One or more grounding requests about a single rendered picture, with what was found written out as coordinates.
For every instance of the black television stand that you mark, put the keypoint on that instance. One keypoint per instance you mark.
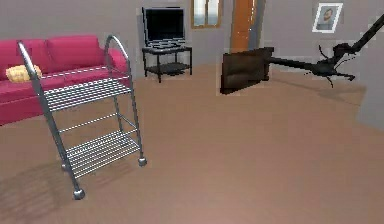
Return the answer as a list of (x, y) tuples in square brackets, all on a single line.
[(166, 50)]

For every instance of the black television set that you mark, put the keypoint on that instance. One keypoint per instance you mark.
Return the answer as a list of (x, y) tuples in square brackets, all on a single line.
[(165, 25)]

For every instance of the orange room door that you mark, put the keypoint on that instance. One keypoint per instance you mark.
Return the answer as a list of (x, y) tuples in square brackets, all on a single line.
[(241, 26)]

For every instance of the wooden framed window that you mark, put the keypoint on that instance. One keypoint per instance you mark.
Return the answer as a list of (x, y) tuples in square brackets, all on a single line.
[(206, 13)]

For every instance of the silver metal shelf trolley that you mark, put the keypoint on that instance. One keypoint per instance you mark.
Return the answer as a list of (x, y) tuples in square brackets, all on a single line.
[(87, 94)]

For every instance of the red sofa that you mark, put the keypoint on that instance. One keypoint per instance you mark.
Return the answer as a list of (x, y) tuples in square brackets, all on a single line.
[(73, 50)]

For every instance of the white framed portrait picture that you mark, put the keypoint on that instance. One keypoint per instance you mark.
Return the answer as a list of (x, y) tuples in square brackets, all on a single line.
[(327, 17)]

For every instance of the yellow cushion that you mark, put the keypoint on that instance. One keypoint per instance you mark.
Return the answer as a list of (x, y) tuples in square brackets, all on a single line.
[(20, 74)]

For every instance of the black slanted pole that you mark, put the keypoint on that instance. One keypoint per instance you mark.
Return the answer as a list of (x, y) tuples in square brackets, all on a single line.
[(367, 34)]

